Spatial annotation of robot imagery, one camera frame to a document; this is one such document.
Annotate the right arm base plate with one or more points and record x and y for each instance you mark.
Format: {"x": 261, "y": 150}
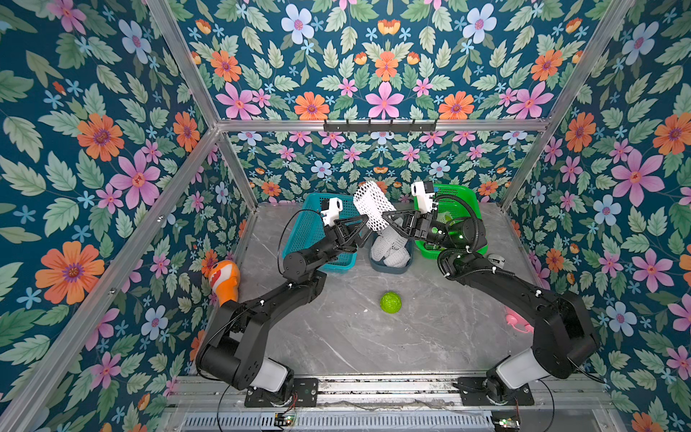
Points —
{"x": 483, "y": 391}

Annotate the pink alarm clock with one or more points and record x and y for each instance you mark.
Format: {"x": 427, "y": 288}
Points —
{"x": 517, "y": 322}

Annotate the green plastic basket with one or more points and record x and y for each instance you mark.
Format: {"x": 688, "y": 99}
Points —
{"x": 464, "y": 205}

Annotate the grey foam net tray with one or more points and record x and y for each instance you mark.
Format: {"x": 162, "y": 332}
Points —
{"x": 382, "y": 266}

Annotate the patterned black white can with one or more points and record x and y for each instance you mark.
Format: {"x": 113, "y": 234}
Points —
{"x": 497, "y": 260}

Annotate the green custard apple front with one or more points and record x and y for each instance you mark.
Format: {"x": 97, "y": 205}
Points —
{"x": 444, "y": 217}

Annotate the green custard apple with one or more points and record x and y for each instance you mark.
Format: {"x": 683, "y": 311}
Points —
{"x": 391, "y": 303}
{"x": 444, "y": 217}

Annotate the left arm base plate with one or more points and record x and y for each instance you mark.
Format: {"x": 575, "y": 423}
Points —
{"x": 298, "y": 392}

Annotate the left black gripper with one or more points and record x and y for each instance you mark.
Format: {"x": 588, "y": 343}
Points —
{"x": 341, "y": 240}

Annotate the orange clownfish plush toy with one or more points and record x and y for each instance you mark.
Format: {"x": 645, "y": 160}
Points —
{"x": 225, "y": 281}

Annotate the white foam net back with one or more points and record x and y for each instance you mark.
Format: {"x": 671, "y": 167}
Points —
{"x": 371, "y": 201}

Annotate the black hook rail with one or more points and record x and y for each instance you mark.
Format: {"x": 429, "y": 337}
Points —
{"x": 368, "y": 126}

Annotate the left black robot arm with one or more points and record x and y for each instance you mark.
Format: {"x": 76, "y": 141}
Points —
{"x": 234, "y": 348}

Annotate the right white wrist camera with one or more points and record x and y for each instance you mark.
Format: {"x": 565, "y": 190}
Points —
{"x": 424, "y": 192}

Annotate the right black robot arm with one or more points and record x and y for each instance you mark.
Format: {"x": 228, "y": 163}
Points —
{"x": 563, "y": 334}

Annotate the green custard apple back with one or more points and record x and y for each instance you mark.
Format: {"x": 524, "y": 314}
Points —
{"x": 391, "y": 303}

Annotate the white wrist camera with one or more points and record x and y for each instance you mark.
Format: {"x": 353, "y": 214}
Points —
{"x": 424, "y": 192}
{"x": 331, "y": 210}

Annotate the white foam net remaining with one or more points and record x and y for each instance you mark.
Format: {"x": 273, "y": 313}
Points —
{"x": 387, "y": 246}

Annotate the teal plastic basket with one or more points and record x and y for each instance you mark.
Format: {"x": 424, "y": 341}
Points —
{"x": 308, "y": 228}

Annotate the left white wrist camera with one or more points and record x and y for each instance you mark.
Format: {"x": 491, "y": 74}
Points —
{"x": 331, "y": 210}

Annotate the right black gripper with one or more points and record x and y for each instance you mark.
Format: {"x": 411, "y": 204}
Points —
{"x": 416, "y": 220}

